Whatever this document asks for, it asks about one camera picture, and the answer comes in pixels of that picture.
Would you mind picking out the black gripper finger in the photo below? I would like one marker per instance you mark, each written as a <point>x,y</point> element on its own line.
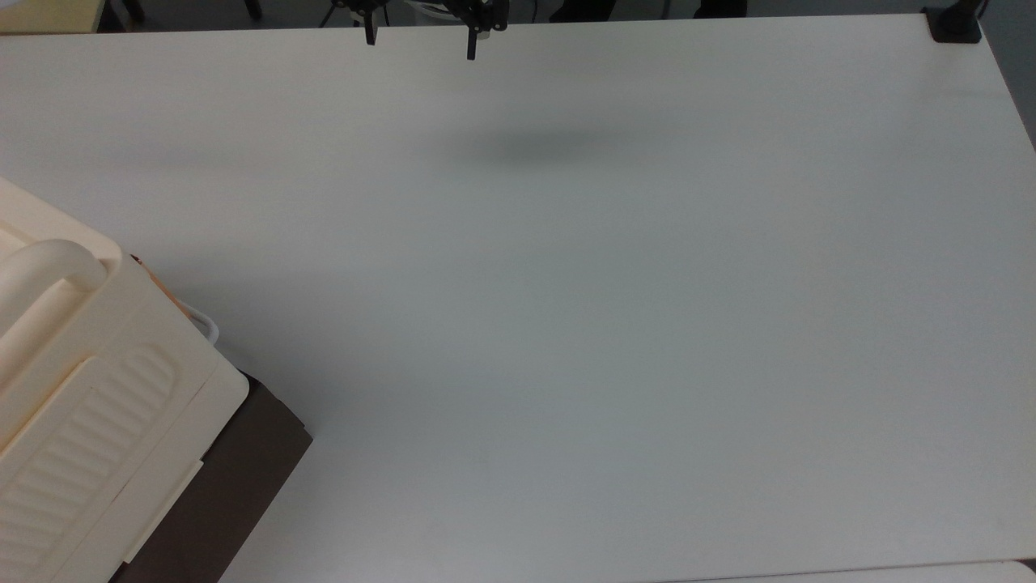
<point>471,44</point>
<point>371,31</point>

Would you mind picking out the cream plastic cabinet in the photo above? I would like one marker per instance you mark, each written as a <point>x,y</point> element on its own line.
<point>121,389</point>

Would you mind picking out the dark brown cabinet base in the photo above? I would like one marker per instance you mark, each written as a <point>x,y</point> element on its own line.
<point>231,478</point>

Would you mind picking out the yellow wooden table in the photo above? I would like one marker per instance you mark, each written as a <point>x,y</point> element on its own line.
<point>44,14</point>

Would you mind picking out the black table clamp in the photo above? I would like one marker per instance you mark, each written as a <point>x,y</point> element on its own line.
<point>955,24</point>

